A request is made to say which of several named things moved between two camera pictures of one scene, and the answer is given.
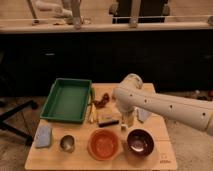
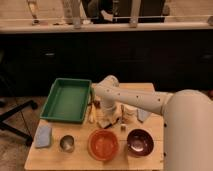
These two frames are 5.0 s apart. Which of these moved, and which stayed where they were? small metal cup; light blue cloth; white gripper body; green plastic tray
Moved: white gripper body
Stayed: light blue cloth; small metal cup; green plastic tray
